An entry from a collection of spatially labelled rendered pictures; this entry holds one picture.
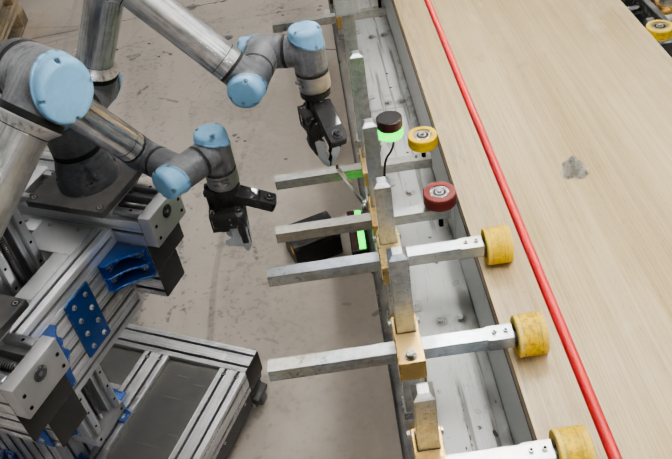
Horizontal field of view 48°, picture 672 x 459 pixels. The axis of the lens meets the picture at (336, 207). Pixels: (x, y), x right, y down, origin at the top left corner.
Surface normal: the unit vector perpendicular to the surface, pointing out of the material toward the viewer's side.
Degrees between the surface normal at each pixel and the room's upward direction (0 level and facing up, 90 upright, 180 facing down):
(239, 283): 0
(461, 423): 0
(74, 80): 85
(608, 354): 0
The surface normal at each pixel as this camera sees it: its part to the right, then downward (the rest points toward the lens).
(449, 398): -0.13, -0.76
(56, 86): 0.81, 0.21
